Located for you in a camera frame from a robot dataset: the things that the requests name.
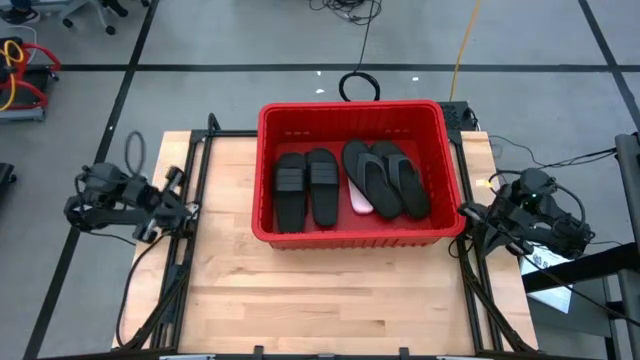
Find person's foot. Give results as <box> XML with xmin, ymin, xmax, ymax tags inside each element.
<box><xmin>0</xmin><ymin>0</ymin><xmax>40</xmax><ymax>24</ymax></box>

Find red hose cart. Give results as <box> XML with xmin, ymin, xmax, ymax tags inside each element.
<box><xmin>0</xmin><ymin>35</ymin><xmax>63</xmax><ymax>124</ymax></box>

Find black floor object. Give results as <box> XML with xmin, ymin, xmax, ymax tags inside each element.
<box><xmin>0</xmin><ymin>162</ymin><xmax>17</xmax><ymax>202</ymax></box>

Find black left arm floor cable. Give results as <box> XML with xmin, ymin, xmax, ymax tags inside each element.
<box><xmin>114</xmin><ymin>232</ymin><xmax>169</xmax><ymax>350</ymax></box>

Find office chair base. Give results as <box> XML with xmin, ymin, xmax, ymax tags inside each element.
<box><xmin>58</xmin><ymin>0</ymin><xmax>151</xmax><ymax>36</ymax></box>

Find tangled black cables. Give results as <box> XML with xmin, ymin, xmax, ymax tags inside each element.
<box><xmin>308</xmin><ymin>0</ymin><xmax>384</xmax><ymax>26</ymax></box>

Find red plastic bin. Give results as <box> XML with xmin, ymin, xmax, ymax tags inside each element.
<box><xmin>251</xmin><ymin>98</ymin><xmax>468</xmax><ymax>251</ymax></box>

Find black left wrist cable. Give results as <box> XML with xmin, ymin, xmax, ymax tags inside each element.
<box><xmin>123</xmin><ymin>130</ymin><xmax>148</xmax><ymax>177</ymax></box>

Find black flip-flop grey strap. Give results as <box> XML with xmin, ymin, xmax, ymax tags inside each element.
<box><xmin>341</xmin><ymin>139</ymin><xmax>404</xmax><ymax>221</ymax></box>
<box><xmin>370</xmin><ymin>140</ymin><xmax>432</xmax><ymax>221</ymax></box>

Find yellow hanging cable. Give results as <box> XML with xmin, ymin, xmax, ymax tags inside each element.
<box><xmin>448</xmin><ymin>0</ymin><xmax>484</xmax><ymax>101</ymax></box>

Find white paper sheet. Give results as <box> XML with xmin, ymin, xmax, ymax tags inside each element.
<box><xmin>518</xmin><ymin>243</ymin><xmax>577</xmax><ymax>315</ymax></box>

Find grey rig post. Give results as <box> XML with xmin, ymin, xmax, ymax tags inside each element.
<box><xmin>613</xmin><ymin>132</ymin><xmax>640</xmax><ymax>360</ymax></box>

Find pale pink slide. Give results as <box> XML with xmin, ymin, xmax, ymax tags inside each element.
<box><xmin>347</xmin><ymin>178</ymin><xmax>376</xmax><ymax>216</ymax></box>

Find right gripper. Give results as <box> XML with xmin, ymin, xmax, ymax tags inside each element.
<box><xmin>456</xmin><ymin>201</ymin><xmax>527</xmax><ymax>259</ymax></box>

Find black rig beam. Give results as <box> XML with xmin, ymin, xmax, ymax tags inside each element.
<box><xmin>521</xmin><ymin>241</ymin><xmax>640</xmax><ymax>295</ymax></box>

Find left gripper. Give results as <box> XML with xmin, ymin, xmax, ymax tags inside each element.
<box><xmin>133</xmin><ymin>166</ymin><xmax>202</xmax><ymax>245</ymax></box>

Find coiled black floor cable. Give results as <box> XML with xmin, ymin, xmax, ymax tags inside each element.
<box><xmin>337</xmin><ymin>0</ymin><xmax>382</xmax><ymax>105</ymax></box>

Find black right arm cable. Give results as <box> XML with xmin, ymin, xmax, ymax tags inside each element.
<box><xmin>487</xmin><ymin>134</ymin><xmax>619</xmax><ymax>251</ymax></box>

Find black aluminium table frame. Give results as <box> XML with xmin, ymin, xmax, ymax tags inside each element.
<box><xmin>39</xmin><ymin>112</ymin><xmax>601</xmax><ymax>360</ymax></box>

